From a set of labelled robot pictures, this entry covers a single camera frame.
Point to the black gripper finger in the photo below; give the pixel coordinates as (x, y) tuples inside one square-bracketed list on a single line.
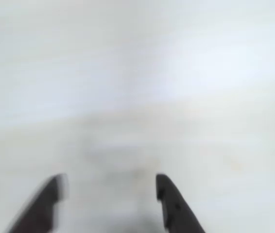
[(176, 208), (39, 208)]

